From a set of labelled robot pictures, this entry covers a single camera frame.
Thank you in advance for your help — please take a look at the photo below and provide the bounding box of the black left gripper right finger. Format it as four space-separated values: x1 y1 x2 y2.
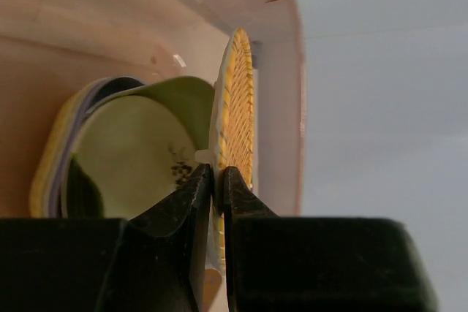
222 167 439 311

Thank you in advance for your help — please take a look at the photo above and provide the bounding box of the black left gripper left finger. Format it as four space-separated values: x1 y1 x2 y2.
1 164 211 311

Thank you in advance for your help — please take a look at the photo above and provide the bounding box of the cream round plate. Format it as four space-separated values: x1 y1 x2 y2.
61 96 197 219

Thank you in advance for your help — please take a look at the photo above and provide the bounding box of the woven yellow round plate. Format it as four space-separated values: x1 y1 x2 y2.
208 28 254 275

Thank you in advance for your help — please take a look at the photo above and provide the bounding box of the yellow square panda plate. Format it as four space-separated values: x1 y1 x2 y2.
29 81 96 218

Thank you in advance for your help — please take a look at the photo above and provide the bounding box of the purple rimmed square plate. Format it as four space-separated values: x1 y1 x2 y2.
40 76 144 218

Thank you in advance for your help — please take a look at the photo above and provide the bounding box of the green square panda plate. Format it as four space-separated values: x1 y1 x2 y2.
85 76 215 150

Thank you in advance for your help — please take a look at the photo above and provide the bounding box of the translucent pink plastic bin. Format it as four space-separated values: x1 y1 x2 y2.
1 0 306 217

